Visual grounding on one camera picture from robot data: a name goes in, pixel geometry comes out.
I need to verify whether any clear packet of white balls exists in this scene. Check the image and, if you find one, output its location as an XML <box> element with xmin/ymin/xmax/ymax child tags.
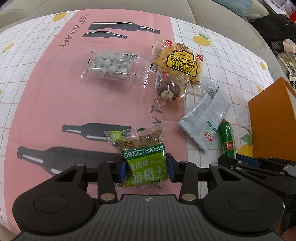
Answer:
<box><xmin>80</xmin><ymin>50</ymin><xmax>150</xmax><ymax>88</ymax></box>

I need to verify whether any white sachet packet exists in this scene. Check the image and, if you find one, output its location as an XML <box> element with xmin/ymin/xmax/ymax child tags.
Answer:
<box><xmin>178</xmin><ymin>79</ymin><xmax>232</xmax><ymax>152</ymax></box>

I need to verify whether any pink pouch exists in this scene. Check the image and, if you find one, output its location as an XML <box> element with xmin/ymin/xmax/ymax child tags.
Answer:
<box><xmin>281</xmin><ymin>39</ymin><xmax>296</xmax><ymax>53</ymax></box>

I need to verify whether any yellow label waffle packet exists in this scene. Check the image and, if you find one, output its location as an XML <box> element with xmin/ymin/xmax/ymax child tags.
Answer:
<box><xmin>149</xmin><ymin>39</ymin><xmax>205</xmax><ymax>87</ymax></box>

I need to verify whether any pink and white printed tablecloth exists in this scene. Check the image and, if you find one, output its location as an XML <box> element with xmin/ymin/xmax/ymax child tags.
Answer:
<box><xmin>0</xmin><ymin>9</ymin><xmax>288</xmax><ymax>232</ymax></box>

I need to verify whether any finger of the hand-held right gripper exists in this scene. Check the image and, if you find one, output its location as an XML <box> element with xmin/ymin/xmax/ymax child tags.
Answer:
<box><xmin>218</xmin><ymin>155</ymin><xmax>286</xmax><ymax>186</ymax></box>
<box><xmin>236</xmin><ymin>153</ymin><xmax>296</xmax><ymax>167</ymax></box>

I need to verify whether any orange cardboard box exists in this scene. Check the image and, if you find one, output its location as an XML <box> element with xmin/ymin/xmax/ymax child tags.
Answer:
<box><xmin>248</xmin><ymin>77</ymin><xmax>296</xmax><ymax>161</ymax></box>

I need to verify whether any person's right hand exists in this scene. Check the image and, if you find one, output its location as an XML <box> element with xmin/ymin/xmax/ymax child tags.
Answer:
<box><xmin>279</xmin><ymin>220</ymin><xmax>296</xmax><ymax>241</ymax></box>

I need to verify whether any green sausage stick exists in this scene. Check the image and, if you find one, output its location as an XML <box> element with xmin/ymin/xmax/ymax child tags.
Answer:
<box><xmin>218</xmin><ymin>119</ymin><xmax>237</xmax><ymax>158</ymax></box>

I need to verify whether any printed tote bag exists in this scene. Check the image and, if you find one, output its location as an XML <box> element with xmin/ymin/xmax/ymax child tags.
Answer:
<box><xmin>277</xmin><ymin>52</ymin><xmax>296</xmax><ymax>82</ymax></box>

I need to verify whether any beige sofa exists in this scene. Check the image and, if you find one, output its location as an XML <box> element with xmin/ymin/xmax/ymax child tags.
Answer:
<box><xmin>0</xmin><ymin>0</ymin><xmax>290</xmax><ymax>81</ymax></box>

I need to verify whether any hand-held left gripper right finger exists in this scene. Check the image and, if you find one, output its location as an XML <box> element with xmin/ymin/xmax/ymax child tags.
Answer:
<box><xmin>166</xmin><ymin>153</ymin><xmax>244</xmax><ymax>202</ymax></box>

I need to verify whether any chocolate swirl pastry packet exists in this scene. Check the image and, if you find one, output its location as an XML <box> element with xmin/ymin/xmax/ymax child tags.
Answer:
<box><xmin>154</xmin><ymin>70</ymin><xmax>188</xmax><ymax>107</ymax></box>

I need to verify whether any black backpack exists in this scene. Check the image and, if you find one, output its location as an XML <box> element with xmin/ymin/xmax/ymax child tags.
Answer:
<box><xmin>252</xmin><ymin>14</ymin><xmax>296</xmax><ymax>56</ymax></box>

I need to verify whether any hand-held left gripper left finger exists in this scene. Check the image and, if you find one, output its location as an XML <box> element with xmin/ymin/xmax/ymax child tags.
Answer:
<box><xmin>54</xmin><ymin>159</ymin><xmax>127</xmax><ymax>203</ymax></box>

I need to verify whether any green raisin packet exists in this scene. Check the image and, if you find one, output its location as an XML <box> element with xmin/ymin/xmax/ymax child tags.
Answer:
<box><xmin>104</xmin><ymin>126</ymin><xmax>170</xmax><ymax>189</ymax></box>

